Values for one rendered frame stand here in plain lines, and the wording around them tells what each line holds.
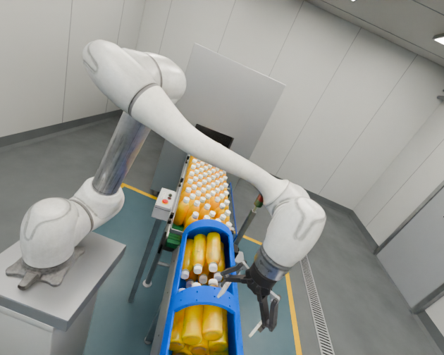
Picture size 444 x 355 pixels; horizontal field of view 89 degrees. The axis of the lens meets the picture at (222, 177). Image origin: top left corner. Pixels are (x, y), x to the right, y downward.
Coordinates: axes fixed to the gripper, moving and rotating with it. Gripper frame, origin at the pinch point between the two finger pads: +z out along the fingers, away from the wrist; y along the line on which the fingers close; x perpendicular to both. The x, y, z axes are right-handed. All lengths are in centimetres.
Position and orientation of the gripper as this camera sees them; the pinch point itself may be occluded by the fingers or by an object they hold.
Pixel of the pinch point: (237, 311)
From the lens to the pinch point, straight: 78.9
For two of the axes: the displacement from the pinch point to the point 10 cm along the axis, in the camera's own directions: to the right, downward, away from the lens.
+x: 6.4, -1.0, 7.6
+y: 6.7, 5.6, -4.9
